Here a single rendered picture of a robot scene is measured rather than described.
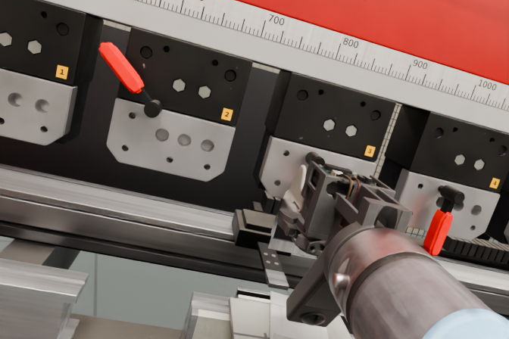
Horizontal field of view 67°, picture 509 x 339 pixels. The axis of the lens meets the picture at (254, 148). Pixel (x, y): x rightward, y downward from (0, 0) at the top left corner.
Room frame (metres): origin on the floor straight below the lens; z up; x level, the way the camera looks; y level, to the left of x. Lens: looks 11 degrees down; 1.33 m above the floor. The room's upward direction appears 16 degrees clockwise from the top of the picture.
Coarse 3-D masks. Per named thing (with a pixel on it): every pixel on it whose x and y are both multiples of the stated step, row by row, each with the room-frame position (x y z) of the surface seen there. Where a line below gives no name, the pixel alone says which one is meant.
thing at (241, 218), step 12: (240, 216) 0.80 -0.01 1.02; (252, 216) 0.78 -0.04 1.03; (264, 216) 0.80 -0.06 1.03; (240, 228) 0.74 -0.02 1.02; (252, 228) 0.74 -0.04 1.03; (264, 228) 0.75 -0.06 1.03; (240, 240) 0.73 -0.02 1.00; (252, 240) 0.73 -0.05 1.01; (264, 240) 0.74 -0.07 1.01; (264, 252) 0.70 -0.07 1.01; (276, 252) 0.74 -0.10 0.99; (264, 264) 0.65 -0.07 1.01; (276, 264) 0.66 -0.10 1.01; (276, 276) 0.62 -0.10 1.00; (288, 288) 0.60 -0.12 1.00
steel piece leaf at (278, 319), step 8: (272, 304) 0.53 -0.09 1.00; (272, 312) 0.52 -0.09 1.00; (280, 312) 0.52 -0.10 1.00; (272, 320) 0.50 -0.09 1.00; (280, 320) 0.50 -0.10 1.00; (288, 320) 0.51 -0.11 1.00; (272, 328) 0.48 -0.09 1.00; (280, 328) 0.48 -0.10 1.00; (288, 328) 0.49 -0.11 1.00; (296, 328) 0.49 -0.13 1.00; (304, 328) 0.50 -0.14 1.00; (312, 328) 0.50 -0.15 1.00; (320, 328) 0.51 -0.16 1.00; (272, 336) 0.46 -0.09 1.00; (280, 336) 0.44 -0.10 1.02; (288, 336) 0.44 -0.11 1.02; (296, 336) 0.48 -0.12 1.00; (304, 336) 0.48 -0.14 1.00; (312, 336) 0.48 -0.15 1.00; (320, 336) 0.49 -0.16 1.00
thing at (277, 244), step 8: (280, 200) 0.56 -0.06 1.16; (272, 232) 0.55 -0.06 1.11; (280, 232) 0.54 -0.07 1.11; (272, 240) 0.55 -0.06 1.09; (280, 240) 0.55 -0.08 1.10; (288, 240) 0.55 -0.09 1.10; (272, 248) 0.55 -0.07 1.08; (280, 248) 0.55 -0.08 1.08; (288, 248) 0.56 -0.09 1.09; (296, 248) 0.56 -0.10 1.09; (312, 256) 0.56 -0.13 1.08
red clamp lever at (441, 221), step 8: (440, 192) 0.53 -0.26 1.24; (448, 192) 0.51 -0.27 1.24; (456, 192) 0.50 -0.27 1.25; (448, 200) 0.51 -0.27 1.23; (456, 200) 0.50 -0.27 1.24; (448, 208) 0.51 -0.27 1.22; (440, 216) 0.51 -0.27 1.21; (448, 216) 0.51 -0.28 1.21; (432, 224) 0.52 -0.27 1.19; (440, 224) 0.51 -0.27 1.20; (448, 224) 0.51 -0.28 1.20; (432, 232) 0.51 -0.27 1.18; (440, 232) 0.51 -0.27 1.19; (424, 240) 0.52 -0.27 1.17; (432, 240) 0.51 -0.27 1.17; (440, 240) 0.51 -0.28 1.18; (424, 248) 0.52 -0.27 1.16; (432, 248) 0.51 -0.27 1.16; (440, 248) 0.51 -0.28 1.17
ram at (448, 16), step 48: (48, 0) 0.45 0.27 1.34; (96, 0) 0.46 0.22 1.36; (240, 0) 0.49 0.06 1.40; (288, 0) 0.50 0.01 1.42; (336, 0) 0.51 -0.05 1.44; (384, 0) 0.52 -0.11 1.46; (432, 0) 0.53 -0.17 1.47; (480, 0) 0.54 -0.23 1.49; (240, 48) 0.49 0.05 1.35; (288, 48) 0.50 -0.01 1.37; (432, 48) 0.53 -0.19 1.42; (480, 48) 0.55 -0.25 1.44; (384, 96) 0.53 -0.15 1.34; (432, 96) 0.54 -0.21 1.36
